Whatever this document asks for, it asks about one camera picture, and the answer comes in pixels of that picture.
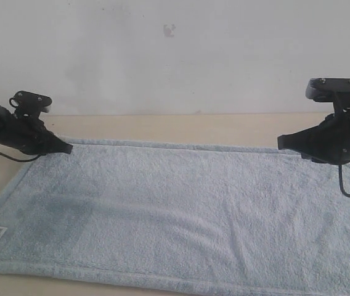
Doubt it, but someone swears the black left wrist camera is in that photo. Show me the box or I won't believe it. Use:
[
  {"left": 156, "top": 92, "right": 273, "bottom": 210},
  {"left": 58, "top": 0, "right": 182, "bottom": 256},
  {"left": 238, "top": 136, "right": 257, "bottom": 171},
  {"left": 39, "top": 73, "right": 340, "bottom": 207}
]
[{"left": 9, "top": 91, "right": 52, "bottom": 118}]

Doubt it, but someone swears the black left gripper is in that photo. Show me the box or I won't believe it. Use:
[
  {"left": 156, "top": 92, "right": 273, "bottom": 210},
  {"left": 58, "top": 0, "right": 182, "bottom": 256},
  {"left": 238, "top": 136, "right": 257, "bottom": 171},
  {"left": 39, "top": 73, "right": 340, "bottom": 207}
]
[{"left": 0, "top": 105, "right": 72, "bottom": 155}]

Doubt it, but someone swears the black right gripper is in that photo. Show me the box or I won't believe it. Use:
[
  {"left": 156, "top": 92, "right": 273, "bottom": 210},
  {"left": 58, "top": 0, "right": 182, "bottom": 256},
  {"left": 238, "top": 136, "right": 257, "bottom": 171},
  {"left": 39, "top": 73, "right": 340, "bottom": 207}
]
[{"left": 277, "top": 109, "right": 350, "bottom": 165}]

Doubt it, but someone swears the light blue fluffy towel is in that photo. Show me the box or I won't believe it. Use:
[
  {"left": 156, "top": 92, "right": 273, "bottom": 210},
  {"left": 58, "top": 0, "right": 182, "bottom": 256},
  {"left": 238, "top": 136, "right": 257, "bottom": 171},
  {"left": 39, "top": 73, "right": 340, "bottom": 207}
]
[{"left": 0, "top": 139, "right": 350, "bottom": 295}]

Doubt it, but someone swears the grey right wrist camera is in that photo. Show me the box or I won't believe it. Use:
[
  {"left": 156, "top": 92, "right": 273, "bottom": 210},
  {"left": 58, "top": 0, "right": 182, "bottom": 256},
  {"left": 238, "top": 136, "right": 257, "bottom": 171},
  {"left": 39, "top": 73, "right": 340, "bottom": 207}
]
[{"left": 305, "top": 78, "right": 350, "bottom": 102}]

